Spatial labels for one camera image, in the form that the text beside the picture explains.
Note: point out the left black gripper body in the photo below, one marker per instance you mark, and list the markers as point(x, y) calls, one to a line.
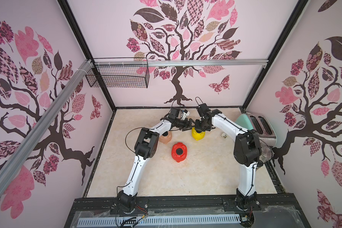
point(182, 123)

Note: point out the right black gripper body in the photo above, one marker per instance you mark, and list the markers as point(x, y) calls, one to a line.
point(201, 124)

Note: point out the yellow piggy bank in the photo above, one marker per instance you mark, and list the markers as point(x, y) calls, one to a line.
point(197, 135)

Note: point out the red piggy bank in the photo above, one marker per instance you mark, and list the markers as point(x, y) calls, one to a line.
point(175, 156)

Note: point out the black plug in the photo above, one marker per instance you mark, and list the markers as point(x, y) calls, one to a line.
point(179, 151)

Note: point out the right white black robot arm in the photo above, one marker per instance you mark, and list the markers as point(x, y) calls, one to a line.
point(247, 151)

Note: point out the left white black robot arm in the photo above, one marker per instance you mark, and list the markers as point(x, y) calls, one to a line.
point(144, 149)

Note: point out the white toaster plug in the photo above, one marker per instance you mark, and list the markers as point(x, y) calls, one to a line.
point(224, 135)

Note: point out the mint green toaster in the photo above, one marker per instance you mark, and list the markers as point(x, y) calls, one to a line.
point(259, 123)

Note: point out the glass jar black lid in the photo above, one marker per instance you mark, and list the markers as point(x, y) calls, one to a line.
point(266, 155)

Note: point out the back aluminium rail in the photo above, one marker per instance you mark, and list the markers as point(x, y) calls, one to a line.
point(180, 63)

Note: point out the aluminium rail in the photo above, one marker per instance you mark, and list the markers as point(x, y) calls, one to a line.
point(180, 63)
point(16, 161)

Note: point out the black wire basket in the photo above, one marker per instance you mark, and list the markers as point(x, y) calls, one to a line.
point(119, 73)

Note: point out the white cable duct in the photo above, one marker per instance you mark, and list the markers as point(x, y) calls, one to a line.
point(157, 221)

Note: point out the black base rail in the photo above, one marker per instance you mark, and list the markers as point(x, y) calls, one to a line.
point(226, 202)

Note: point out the left aluminium rail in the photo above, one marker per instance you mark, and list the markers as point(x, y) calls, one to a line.
point(16, 161)

